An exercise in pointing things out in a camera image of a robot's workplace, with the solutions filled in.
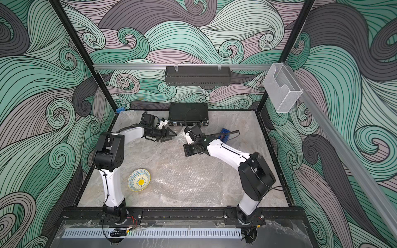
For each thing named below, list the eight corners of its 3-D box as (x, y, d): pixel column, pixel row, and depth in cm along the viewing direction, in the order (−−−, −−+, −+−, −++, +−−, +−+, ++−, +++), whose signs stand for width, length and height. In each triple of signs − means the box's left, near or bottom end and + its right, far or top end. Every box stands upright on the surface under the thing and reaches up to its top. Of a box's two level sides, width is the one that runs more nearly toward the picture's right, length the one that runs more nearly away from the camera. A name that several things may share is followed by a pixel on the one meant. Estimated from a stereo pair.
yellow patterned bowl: (127, 191, 82) (124, 189, 79) (133, 171, 89) (130, 168, 86) (149, 191, 82) (147, 189, 79) (153, 171, 89) (151, 168, 86)
